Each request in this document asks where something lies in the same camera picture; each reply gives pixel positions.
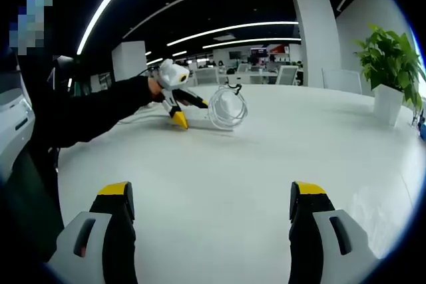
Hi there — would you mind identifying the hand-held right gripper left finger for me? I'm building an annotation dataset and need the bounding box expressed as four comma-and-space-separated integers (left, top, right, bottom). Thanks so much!
48, 180, 139, 284

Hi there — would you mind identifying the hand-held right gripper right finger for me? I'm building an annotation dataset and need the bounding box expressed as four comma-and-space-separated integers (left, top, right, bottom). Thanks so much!
288, 180, 380, 284

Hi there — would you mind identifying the white desk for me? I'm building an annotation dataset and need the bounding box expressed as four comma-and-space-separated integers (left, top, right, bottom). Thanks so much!
56, 83, 426, 284

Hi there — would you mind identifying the ceiling light strip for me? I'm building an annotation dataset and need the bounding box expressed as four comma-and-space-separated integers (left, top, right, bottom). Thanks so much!
76, 0, 147, 55

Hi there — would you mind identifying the person's left hand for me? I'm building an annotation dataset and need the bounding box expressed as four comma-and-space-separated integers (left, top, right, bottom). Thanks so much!
148, 76, 166, 102

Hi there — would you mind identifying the person in black sleeve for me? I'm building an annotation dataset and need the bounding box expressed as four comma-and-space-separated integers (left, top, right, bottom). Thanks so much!
0, 54, 67, 263

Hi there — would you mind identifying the white mesh office chair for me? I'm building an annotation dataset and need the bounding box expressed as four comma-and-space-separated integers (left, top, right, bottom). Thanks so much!
276, 65, 300, 86

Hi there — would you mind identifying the white chest device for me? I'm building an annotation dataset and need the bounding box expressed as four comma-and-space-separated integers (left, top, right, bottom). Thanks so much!
0, 47, 36, 178

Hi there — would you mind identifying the green potted plant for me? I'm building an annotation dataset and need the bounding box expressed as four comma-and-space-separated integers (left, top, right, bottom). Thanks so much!
352, 23, 426, 127

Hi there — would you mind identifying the thin left gripper cable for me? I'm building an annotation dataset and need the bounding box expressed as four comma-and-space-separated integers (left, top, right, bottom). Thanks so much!
136, 64, 164, 77

